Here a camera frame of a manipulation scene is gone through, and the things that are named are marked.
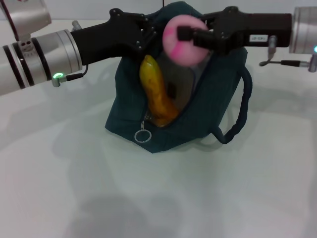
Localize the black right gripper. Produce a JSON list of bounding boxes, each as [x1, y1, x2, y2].
[[177, 6, 293, 54]]

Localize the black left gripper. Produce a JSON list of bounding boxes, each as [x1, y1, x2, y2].
[[70, 8, 159, 66]]

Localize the pink toy peach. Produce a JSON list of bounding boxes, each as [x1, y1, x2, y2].
[[162, 14, 213, 67]]

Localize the yellow banana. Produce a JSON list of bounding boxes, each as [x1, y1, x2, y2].
[[139, 55, 179, 127]]

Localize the clear plastic food container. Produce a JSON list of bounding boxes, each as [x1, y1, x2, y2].
[[158, 51, 198, 110]]

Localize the dark teal insulated bag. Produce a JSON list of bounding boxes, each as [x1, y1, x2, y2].
[[104, 1, 253, 154]]

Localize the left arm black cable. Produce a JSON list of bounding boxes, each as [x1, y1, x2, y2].
[[52, 65, 89, 88]]

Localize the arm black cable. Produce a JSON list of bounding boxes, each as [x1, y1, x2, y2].
[[259, 54, 317, 73], [52, 65, 89, 88]]

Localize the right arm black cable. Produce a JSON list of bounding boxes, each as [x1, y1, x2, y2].
[[259, 54, 317, 73]]

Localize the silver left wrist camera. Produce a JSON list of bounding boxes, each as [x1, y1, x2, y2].
[[0, 0, 52, 42]]

